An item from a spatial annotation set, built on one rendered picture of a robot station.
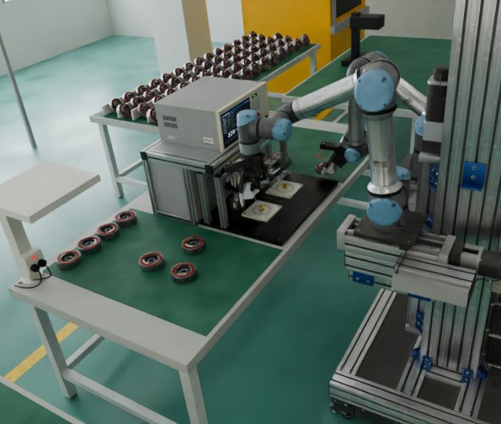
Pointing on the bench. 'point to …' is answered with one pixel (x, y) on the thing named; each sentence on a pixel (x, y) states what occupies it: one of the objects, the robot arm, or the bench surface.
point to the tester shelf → (189, 156)
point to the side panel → (170, 192)
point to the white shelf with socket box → (33, 208)
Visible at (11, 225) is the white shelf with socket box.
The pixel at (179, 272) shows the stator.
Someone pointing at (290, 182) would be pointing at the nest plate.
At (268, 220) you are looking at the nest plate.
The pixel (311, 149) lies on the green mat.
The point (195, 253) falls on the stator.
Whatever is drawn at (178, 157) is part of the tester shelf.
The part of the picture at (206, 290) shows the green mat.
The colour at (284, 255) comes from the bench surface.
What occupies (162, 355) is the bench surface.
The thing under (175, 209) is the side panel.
